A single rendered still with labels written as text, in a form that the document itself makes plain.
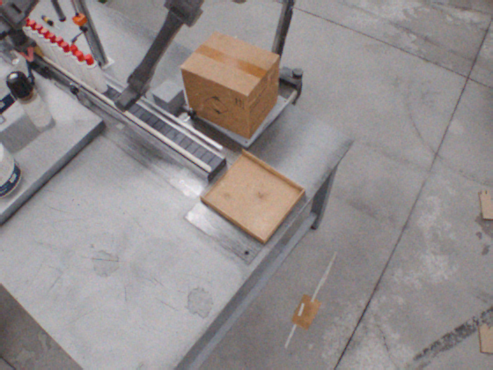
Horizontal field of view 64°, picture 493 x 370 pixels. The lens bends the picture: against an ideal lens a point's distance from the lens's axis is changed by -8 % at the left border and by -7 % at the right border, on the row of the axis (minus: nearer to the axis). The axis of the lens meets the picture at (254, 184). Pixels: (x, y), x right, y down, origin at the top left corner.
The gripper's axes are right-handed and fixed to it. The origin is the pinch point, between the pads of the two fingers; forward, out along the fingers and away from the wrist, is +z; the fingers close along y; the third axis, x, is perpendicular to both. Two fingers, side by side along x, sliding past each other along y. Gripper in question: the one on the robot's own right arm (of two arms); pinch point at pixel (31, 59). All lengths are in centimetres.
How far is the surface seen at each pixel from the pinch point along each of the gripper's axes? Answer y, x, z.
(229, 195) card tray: 85, 12, 36
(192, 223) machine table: 80, -6, 37
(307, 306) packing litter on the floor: 128, 15, 119
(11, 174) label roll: 12.9, -35.1, 25.8
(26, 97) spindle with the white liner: 2.2, -10.0, 11.0
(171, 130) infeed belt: 49, 20, 31
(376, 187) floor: 124, 102, 118
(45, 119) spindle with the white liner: 3.4, -8.8, 25.1
